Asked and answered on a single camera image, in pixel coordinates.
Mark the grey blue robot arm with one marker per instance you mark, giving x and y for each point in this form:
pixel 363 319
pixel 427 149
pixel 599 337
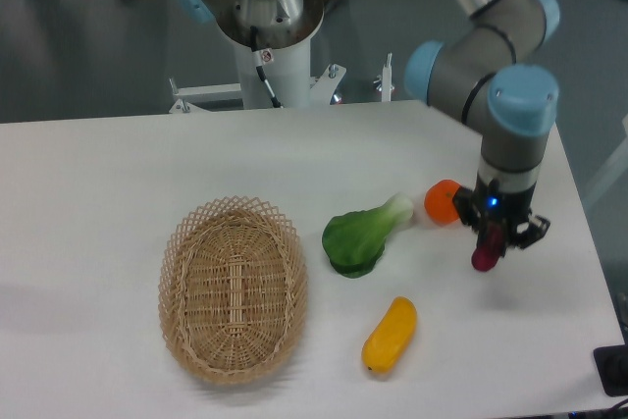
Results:
pixel 482 81

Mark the white frame right edge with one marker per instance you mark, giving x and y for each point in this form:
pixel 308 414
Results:
pixel 608 173

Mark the orange tangerine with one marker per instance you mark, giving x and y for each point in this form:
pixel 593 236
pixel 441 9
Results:
pixel 438 202

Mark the purple sweet potato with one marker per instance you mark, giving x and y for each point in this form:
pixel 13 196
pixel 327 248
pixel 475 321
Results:
pixel 489 250

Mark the green bok choy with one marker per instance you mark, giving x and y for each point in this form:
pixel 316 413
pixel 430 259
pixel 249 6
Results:
pixel 354 242

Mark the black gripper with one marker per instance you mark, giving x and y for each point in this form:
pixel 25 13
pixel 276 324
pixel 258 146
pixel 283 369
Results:
pixel 486 203

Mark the black device at edge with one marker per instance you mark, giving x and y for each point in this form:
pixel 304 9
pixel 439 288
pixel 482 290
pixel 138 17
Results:
pixel 611 362

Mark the yellow mango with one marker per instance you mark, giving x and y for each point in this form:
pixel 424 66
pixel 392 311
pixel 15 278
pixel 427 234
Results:
pixel 392 336

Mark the woven wicker basket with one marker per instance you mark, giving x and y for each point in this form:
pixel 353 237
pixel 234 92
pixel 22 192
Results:
pixel 233 291

